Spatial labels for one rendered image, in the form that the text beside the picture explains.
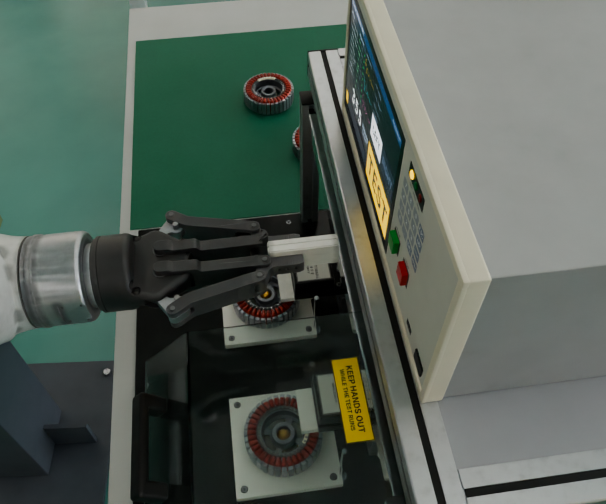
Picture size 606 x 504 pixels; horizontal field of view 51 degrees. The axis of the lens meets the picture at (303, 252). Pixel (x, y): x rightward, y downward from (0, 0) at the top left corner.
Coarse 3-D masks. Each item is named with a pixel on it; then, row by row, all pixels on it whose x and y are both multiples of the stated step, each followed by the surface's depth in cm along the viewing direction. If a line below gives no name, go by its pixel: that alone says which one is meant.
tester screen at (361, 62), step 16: (352, 0) 73; (352, 16) 74; (352, 32) 75; (352, 48) 76; (368, 48) 67; (352, 64) 77; (368, 64) 68; (352, 80) 78; (368, 80) 69; (368, 96) 70; (384, 96) 63; (368, 112) 71; (384, 112) 63; (368, 128) 72; (384, 128) 64; (368, 144) 73; (384, 144) 65; (400, 144) 59; (384, 240) 70
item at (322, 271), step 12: (324, 264) 101; (336, 264) 104; (288, 276) 105; (300, 276) 100; (312, 276) 100; (324, 276) 100; (336, 276) 103; (288, 288) 103; (300, 288) 100; (312, 288) 101; (324, 288) 101; (336, 288) 101; (288, 300) 103
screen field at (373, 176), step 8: (368, 152) 73; (368, 160) 74; (368, 168) 74; (376, 168) 70; (368, 176) 75; (376, 176) 70; (376, 184) 71; (376, 192) 71; (384, 192) 67; (376, 200) 72; (384, 200) 68; (376, 208) 72; (384, 208) 68; (384, 216) 69; (384, 224) 69; (384, 232) 69
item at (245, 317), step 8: (272, 280) 108; (272, 288) 106; (256, 296) 105; (272, 296) 105; (240, 304) 103; (248, 304) 103; (264, 304) 105; (272, 304) 106; (280, 304) 103; (288, 304) 103; (296, 304) 104; (240, 312) 103; (248, 312) 102; (256, 312) 103; (264, 312) 102; (272, 312) 102; (280, 312) 102; (288, 312) 103; (248, 320) 103; (256, 320) 102; (264, 320) 102; (272, 320) 103; (280, 320) 103
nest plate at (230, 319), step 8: (232, 304) 107; (256, 304) 107; (304, 304) 107; (224, 312) 106; (232, 312) 106; (296, 312) 106; (304, 312) 106; (312, 312) 106; (224, 320) 105; (232, 320) 105; (240, 320) 105
